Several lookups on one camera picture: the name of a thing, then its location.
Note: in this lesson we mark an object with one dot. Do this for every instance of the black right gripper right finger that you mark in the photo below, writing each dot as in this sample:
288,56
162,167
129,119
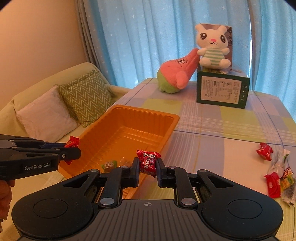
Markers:
180,181

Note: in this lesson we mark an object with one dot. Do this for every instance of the blue curtain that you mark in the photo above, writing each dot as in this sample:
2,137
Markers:
129,40

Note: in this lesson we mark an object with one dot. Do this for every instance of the green wrapped candy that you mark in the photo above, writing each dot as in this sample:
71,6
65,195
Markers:
109,166

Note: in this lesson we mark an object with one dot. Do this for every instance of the small red foil candy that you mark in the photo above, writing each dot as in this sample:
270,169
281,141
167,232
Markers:
287,172

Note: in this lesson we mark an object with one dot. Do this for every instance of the brown clear candy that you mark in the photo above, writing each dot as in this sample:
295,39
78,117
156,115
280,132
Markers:
125,162

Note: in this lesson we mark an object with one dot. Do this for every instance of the red twisted candy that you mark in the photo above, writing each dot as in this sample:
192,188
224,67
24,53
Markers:
265,151

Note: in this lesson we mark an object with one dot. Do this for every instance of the checkered tablecloth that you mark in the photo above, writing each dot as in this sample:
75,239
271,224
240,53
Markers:
220,139

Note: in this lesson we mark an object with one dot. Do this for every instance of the red candy with white text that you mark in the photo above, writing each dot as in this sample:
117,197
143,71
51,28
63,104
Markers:
147,162

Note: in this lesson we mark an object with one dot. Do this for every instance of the white cushion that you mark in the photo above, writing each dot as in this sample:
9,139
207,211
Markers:
47,117

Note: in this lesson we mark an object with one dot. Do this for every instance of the left hand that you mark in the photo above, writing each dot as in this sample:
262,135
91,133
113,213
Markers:
5,197

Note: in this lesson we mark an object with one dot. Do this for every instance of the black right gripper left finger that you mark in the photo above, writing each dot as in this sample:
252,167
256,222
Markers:
116,181

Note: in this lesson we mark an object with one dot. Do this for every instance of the green zigzag cushion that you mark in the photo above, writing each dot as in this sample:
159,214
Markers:
87,97

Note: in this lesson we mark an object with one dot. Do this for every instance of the green box with label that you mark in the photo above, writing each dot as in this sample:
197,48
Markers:
225,87

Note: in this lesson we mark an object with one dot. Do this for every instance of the white bunny plush toy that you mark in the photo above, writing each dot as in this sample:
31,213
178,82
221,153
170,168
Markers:
212,46

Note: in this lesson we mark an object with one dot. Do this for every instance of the yellow green candy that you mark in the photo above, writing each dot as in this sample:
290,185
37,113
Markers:
286,182

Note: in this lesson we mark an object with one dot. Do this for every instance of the orange plastic tray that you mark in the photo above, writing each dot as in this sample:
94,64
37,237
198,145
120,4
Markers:
120,132

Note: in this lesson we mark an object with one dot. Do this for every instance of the clear dark snack stick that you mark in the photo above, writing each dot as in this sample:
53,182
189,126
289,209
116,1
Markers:
288,195

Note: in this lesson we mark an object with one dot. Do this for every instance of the red snack packet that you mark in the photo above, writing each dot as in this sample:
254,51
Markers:
273,185

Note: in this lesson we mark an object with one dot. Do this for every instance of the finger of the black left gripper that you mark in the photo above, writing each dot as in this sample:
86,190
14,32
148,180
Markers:
47,145
68,154

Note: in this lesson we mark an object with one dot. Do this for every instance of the pink green star plush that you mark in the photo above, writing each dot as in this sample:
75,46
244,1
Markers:
174,75

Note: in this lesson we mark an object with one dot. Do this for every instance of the cream sofa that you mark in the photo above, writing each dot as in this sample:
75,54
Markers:
10,125

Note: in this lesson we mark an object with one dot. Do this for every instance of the green dark snack wrapper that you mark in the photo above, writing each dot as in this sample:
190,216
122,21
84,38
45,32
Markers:
279,163

